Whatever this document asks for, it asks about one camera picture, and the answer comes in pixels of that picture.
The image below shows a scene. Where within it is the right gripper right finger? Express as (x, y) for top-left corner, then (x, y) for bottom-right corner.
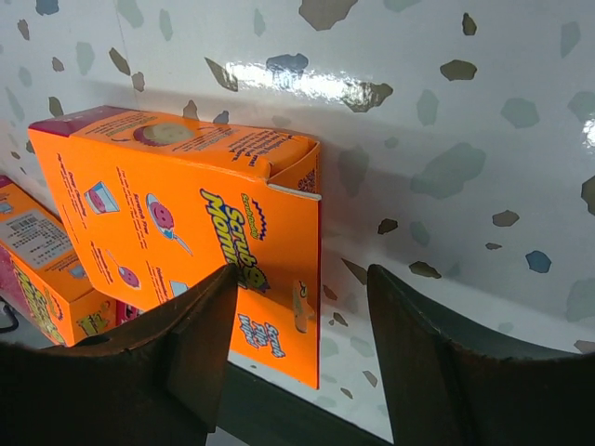
(367, 265), (594, 445)

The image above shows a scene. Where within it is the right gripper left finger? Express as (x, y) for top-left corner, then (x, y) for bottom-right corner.
(1, 266), (238, 445)

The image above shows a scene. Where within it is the pink Scrub Mommy box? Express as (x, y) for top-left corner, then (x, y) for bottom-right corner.
(1, 176), (116, 347)

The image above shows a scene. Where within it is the orange Scrub Mommy box back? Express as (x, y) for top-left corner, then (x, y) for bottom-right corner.
(29, 106), (322, 387)

